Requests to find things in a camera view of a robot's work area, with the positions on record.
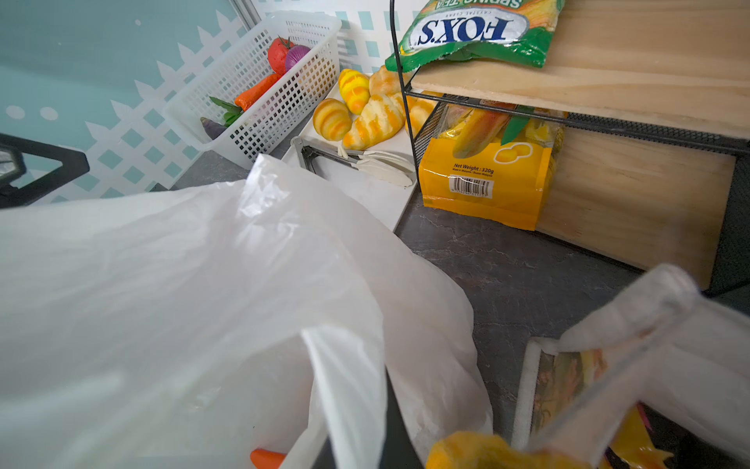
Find red toy tomato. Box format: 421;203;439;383
267;37;295;75

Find metal tongs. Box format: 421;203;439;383
291;137;417;188

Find toy bread roll middle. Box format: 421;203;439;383
369;66;402;97

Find toy striped bread loaf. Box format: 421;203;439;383
342;94;405;150

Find orange toy pumpkin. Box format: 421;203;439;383
250;449;286;469

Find purple toy eggplant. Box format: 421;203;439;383
200;117;228;141

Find toy croissant front left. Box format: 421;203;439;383
312;99;353;142

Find orange toy carrot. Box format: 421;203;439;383
234;73;281;111

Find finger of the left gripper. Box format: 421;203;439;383
1;134;90;209

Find white plastic vegetable basket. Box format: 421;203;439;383
162;11;342;169

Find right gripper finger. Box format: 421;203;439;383
312;369;423;468

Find black wire wooden shelf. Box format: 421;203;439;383
408;1;749;297

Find yellow snack packet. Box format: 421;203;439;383
419;105;564;231

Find white plastic grocery bag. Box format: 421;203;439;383
1;158;493;468

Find green Fox's candy bag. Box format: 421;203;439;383
385;0;566;72

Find toy bread right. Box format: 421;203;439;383
407;96;438;137

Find toy croissant back left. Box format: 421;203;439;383
338;68;370;115

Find purple toy onion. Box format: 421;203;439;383
284;45;311;72

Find toy croissant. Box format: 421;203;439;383
312;99;353;142
338;68;370;115

